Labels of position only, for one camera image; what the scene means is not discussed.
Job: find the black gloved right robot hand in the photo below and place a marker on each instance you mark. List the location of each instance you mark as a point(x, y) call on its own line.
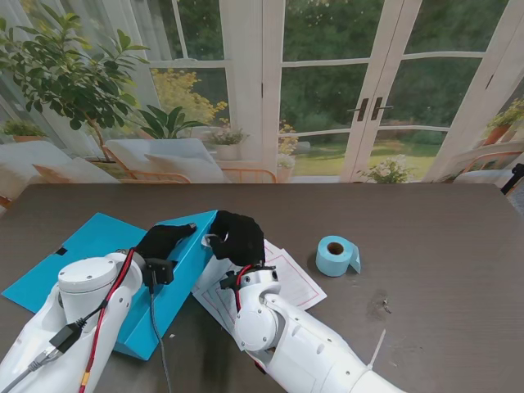
point(241, 241)

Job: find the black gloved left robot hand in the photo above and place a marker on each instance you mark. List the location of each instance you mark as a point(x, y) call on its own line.
point(159, 241)

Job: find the blue plastic file box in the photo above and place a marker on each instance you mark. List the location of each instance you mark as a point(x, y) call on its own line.
point(94, 237)

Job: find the light blue label roll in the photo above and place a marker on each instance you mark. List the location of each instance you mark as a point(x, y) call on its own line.
point(340, 266)

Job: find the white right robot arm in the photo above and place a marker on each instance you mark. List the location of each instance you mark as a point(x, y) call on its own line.
point(303, 344)

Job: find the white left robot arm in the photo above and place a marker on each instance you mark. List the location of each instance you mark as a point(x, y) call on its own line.
point(82, 278)

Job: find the small dark debris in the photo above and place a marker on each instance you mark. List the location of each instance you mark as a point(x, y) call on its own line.
point(385, 303)

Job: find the black stand at table edge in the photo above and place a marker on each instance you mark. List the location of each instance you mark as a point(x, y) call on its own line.
point(516, 176)

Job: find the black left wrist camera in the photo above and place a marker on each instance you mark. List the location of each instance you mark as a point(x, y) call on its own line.
point(159, 271)

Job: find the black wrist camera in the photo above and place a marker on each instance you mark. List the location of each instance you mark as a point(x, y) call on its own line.
point(159, 271)
point(227, 282)

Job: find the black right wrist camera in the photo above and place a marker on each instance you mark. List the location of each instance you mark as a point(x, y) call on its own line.
point(227, 282)

